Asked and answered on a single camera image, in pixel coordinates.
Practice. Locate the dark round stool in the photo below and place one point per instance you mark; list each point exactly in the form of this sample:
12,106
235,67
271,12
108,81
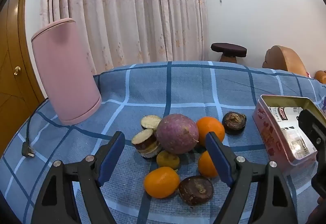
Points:
229,49

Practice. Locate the purple-skinned white slice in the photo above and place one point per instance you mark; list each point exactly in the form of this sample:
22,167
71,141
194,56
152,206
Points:
151,151
142,137
151,122

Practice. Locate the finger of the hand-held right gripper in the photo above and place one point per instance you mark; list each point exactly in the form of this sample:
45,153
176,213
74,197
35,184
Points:
321,178
313,130

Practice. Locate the pale floral curtain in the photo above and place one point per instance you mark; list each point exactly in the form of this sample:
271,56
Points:
127,10

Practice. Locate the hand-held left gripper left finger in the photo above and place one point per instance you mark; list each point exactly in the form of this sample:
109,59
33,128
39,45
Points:
112,158

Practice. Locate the blue plaid cloth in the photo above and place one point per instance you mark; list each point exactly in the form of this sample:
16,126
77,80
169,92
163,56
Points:
191,86

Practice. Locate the pink tin box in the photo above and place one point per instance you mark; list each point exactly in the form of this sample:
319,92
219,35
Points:
267,127

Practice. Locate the person's right hand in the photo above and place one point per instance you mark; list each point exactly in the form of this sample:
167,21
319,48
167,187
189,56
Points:
321,211

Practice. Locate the dark brown water chestnut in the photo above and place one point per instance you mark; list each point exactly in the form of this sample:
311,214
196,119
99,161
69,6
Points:
196,189
234,122

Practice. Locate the brown leather armchair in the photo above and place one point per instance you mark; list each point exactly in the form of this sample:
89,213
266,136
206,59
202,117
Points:
282,58

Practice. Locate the orange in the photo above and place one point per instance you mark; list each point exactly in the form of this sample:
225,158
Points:
205,165
161,182
211,127

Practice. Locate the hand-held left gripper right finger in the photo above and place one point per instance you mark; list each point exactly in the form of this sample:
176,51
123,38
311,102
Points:
216,155

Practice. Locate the brass door knob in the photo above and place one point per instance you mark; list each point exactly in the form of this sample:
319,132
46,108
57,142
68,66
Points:
17,71

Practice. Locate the wooden door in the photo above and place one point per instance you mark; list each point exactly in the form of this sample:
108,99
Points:
12,61

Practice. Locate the purple round fruit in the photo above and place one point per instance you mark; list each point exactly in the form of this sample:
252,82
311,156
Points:
177,133

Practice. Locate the pink cylindrical appliance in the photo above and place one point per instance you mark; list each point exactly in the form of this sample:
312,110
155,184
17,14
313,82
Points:
66,71

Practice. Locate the small yellow fruit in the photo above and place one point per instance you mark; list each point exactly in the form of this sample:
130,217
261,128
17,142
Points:
168,160

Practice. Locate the brown leather sofa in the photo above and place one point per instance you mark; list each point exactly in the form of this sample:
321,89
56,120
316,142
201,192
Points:
321,77

